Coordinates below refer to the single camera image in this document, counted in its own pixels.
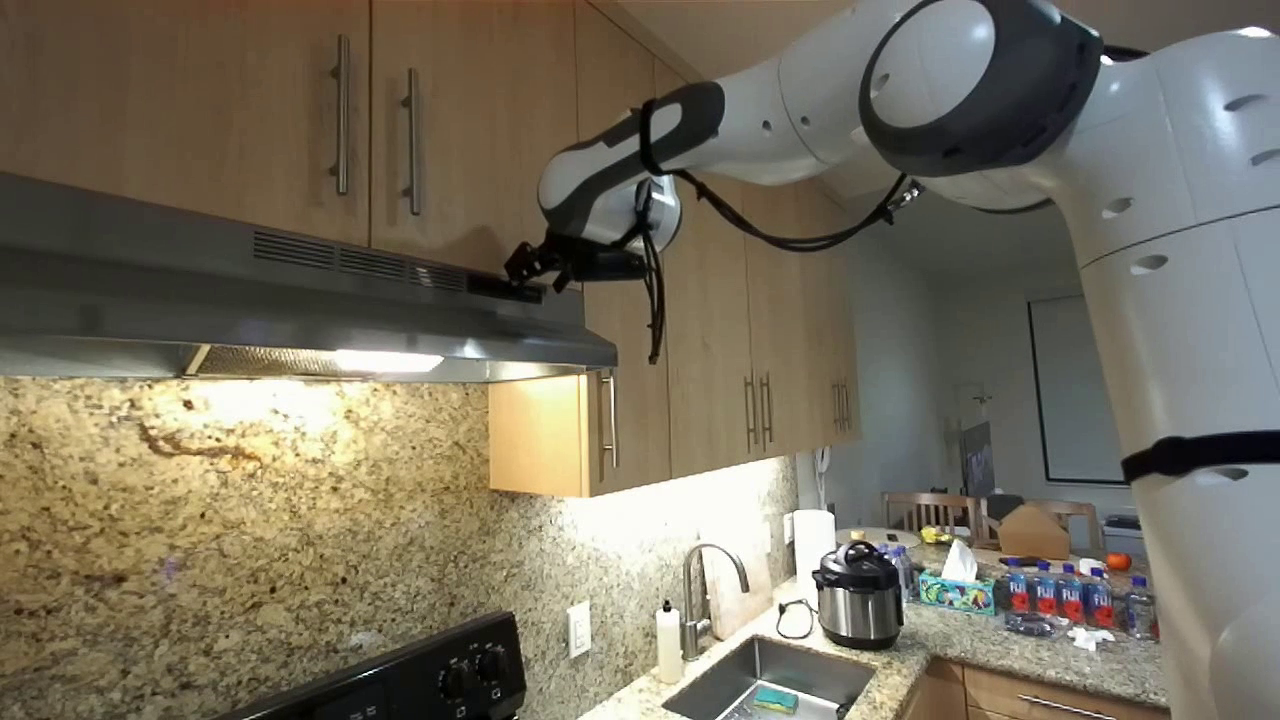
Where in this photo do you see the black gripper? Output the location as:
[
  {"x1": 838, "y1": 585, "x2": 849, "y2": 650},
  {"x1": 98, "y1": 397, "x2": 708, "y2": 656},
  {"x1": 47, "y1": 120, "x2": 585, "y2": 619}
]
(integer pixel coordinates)
[{"x1": 499, "y1": 234, "x2": 608, "y2": 300}]

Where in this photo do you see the black stove control panel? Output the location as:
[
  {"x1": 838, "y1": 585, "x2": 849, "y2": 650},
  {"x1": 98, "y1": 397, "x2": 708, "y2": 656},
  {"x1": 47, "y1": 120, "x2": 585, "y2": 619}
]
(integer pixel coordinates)
[{"x1": 223, "y1": 612, "x2": 532, "y2": 720}]

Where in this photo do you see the stainless steel range hood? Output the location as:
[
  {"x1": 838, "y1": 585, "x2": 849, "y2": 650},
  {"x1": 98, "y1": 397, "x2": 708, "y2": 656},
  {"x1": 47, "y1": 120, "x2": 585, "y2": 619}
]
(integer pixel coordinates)
[{"x1": 0, "y1": 172, "x2": 620, "y2": 394}]

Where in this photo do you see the silver kitchen faucet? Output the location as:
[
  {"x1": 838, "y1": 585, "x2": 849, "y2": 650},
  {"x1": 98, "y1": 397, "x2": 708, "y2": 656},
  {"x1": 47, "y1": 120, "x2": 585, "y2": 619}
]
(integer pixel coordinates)
[{"x1": 678, "y1": 538, "x2": 756, "y2": 666}]

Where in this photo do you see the white soap bottle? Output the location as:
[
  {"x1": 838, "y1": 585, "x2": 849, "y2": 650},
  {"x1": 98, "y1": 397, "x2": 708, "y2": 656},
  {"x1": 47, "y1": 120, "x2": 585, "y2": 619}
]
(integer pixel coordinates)
[{"x1": 652, "y1": 597, "x2": 688, "y2": 689}]

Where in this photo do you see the wooden slatted chair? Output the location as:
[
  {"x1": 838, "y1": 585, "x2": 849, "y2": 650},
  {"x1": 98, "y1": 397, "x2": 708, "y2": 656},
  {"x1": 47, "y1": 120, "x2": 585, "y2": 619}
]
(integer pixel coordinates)
[{"x1": 885, "y1": 488, "x2": 984, "y2": 546}]

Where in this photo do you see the stainless steel sink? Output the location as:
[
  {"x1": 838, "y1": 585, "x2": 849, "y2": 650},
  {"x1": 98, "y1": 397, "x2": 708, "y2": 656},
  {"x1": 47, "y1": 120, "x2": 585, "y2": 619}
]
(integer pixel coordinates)
[{"x1": 661, "y1": 631, "x2": 879, "y2": 720}]

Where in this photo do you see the silver black pressure cooker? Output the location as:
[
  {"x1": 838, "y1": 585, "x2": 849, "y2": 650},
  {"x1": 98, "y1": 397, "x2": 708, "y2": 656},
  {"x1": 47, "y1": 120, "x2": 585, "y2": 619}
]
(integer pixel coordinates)
[{"x1": 811, "y1": 538, "x2": 906, "y2": 651}]

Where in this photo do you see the green blue sponge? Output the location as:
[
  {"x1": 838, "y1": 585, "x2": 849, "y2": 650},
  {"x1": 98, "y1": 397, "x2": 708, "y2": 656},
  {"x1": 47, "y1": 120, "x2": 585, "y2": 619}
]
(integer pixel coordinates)
[{"x1": 723, "y1": 677, "x2": 811, "y2": 720}]

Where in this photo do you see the teal tissue box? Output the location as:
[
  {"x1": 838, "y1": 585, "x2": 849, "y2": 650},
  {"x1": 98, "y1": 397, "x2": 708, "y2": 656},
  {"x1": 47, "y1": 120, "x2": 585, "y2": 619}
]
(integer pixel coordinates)
[{"x1": 914, "y1": 538, "x2": 998, "y2": 615}]

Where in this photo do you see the brown rounded chair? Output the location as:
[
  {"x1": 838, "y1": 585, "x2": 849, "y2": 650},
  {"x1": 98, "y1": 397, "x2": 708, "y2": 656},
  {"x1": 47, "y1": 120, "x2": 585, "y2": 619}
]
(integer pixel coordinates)
[{"x1": 993, "y1": 496, "x2": 1078, "y2": 563}]

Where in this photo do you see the water bottle blue red label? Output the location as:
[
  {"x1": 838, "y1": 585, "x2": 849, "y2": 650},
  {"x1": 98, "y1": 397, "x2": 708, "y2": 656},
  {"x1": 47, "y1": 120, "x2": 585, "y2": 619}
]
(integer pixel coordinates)
[
  {"x1": 1082, "y1": 570, "x2": 1114, "y2": 631},
  {"x1": 1055, "y1": 563, "x2": 1091, "y2": 631},
  {"x1": 1123, "y1": 573, "x2": 1160, "y2": 640},
  {"x1": 1033, "y1": 559, "x2": 1063, "y2": 631},
  {"x1": 998, "y1": 559, "x2": 1037, "y2": 631}
]

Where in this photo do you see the wooden base cabinet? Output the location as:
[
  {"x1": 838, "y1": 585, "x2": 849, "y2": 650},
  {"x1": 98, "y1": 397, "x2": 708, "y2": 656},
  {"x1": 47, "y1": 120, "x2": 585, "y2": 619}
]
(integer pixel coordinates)
[{"x1": 902, "y1": 656, "x2": 1175, "y2": 720}]

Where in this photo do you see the orange capped bottle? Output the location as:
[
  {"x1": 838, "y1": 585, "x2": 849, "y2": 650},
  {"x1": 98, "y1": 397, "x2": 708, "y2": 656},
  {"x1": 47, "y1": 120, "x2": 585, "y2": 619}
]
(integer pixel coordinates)
[{"x1": 1102, "y1": 551, "x2": 1140, "y2": 631}]

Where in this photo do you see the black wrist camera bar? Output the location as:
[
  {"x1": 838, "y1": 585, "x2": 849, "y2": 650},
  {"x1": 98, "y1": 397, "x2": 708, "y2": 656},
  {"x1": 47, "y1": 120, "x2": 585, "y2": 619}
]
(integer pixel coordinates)
[{"x1": 592, "y1": 246, "x2": 654, "y2": 290}]

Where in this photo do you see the light wooden wall cabinet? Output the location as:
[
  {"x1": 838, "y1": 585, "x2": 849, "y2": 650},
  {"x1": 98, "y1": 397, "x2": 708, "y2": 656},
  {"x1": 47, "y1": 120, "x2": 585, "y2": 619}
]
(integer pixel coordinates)
[
  {"x1": 482, "y1": 0, "x2": 859, "y2": 499},
  {"x1": 0, "y1": 0, "x2": 586, "y2": 294}
]

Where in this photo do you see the white wall outlet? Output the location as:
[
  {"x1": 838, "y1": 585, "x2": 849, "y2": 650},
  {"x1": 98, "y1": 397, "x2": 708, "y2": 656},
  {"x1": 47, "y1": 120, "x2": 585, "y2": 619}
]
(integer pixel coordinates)
[{"x1": 563, "y1": 597, "x2": 599, "y2": 666}]

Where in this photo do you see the black power cord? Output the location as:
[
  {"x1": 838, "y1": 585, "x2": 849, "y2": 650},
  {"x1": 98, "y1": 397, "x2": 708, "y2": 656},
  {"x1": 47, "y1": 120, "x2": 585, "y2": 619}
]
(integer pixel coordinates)
[{"x1": 773, "y1": 597, "x2": 819, "y2": 645}]

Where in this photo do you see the white wall board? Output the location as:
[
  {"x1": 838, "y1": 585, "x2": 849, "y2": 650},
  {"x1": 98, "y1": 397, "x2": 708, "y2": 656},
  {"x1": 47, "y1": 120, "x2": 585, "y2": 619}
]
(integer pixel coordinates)
[{"x1": 1025, "y1": 294, "x2": 1133, "y2": 488}]

